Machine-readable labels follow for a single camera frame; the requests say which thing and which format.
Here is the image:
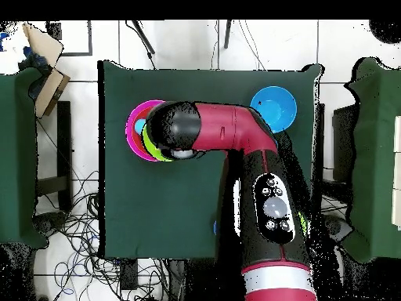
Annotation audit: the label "black tripod leg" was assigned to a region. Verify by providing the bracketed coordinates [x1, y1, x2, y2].
[125, 20, 157, 71]
[222, 19, 233, 50]

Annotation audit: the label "black rectangular object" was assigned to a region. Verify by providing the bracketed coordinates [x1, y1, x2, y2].
[331, 104, 359, 183]

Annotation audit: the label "green plastic bowl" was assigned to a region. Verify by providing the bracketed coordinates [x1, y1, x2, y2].
[297, 211, 310, 238]
[141, 123, 174, 163]

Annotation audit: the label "light blue plastic bowl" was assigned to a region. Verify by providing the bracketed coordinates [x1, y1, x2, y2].
[249, 85, 298, 135]

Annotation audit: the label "cardboard box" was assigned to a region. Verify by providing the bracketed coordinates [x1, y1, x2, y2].
[21, 22, 71, 119]

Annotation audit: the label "grey chair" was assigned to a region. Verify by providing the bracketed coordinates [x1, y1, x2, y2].
[323, 214, 352, 244]

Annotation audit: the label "black equipment with knob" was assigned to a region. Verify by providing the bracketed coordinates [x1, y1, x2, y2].
[32, 211, 68, 238]

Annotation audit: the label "tangled black floor cables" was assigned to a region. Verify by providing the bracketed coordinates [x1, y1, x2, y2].
[34, 169, 172, 301]

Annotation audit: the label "blue cable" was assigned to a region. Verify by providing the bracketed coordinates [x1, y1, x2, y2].
[53, 231, 101, 297]

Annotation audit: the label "black power strip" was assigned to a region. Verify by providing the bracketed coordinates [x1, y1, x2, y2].
[120, 259, 139, 292]

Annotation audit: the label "blue cloth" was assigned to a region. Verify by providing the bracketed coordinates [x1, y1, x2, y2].
[17, 45, 52, 72]

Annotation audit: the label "black metal stand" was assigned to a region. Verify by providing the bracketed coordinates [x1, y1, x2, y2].
[35, 100, 74, 214]

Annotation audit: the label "dark green tablecloth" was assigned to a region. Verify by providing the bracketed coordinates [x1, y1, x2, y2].
[339, 57, 401, 264]
[97, 60, 323, 260]
[0, 67, 49, 249]

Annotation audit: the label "white box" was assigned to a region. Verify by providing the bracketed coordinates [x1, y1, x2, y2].
[392, 115, 401, 231]

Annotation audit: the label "orange plastic bowl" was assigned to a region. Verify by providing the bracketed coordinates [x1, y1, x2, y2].
[131, 106, 159, 159]

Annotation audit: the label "large pink plastic bowl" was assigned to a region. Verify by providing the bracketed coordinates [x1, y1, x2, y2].
[125, 99, 167, 162]

